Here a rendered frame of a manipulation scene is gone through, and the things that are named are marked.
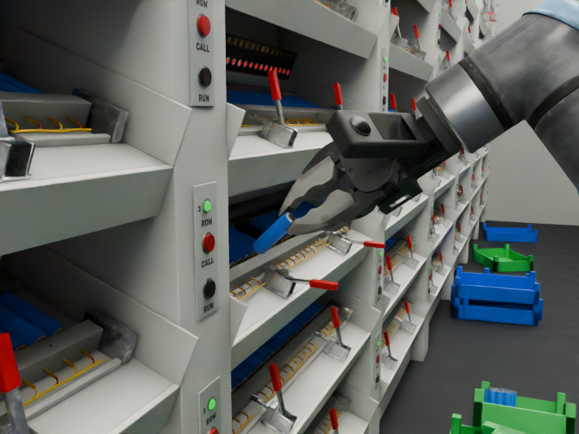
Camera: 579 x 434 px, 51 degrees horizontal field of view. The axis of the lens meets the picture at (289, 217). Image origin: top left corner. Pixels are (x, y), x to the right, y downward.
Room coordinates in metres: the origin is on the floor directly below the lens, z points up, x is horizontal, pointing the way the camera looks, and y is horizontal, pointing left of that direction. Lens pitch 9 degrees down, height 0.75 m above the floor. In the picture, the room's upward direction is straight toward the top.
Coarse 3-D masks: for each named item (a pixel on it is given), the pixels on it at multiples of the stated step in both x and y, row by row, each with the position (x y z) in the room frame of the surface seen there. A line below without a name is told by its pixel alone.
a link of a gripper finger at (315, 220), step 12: (336, 192) 0.67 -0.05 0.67; (324, 204) 0.67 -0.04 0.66; (336, 204) 0.66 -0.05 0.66; (348, 204) 0.65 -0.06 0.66; (312, 216) 0.67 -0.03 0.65; (324, 216) 0.66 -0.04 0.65; (288, 228) 0.69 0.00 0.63; (300, 228) 0.68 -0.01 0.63; (312, 228) 0.67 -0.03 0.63; (324, 228) 0.67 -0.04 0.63; (336, 228) 0.70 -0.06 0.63
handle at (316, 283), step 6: (288, 270) 0.75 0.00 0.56; (300, 282) 0.74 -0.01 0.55; (306, 282) 0.74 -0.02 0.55; (312, 282) 0.73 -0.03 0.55; (318, 282) 0.73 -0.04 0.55; (324, 282) 0.73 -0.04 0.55; (330, 282) 0.73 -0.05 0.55; (336, 282) 0.73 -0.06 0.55; (324, 288) 0.73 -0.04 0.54; (330, 288) 0.72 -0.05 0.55; (336, 288) 0.72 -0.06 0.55
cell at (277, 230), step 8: (288, 216) 0.69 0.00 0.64; (280, 224) 0.69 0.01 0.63; (288, 224) 0.69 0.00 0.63; (264, 232) 0.71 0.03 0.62; (272, 232) 0.70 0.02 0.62; (280, 232) 0.69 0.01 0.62; (256, 240) 0.71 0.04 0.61; (264, 240) 0.70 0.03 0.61; (272, 240) 0.70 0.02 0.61; (256, 248) 0.71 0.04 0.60; (264, 248) 0.71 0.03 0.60
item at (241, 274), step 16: (288, 240) 0.88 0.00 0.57; (304, 240) 0.91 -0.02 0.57; (256, 256) 0.78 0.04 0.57; (272, 256) 0.80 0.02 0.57; (288, 256) 0.86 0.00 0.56; (304, 256) 0.88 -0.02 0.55; (240, 272) 0.71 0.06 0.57; (256, 272) 0.75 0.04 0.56; (240, 288) 0.70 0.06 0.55; (256, 288) 0.72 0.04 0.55
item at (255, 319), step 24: (264, 192) 1.07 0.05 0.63; (360, 240) 1.10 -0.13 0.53; (312, 264) 0.89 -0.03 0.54; (336, 264) 0.93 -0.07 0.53; (264, 288) 0.75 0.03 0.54; (312, 288) 0.82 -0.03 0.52; (240, 312) 0.58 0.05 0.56; (264, 312) 0.68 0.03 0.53; (288, 312) 0.75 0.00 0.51; (240, 336) 0.61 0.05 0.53; (264, 336) 0.68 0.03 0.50; (240, 360) 0.64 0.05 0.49
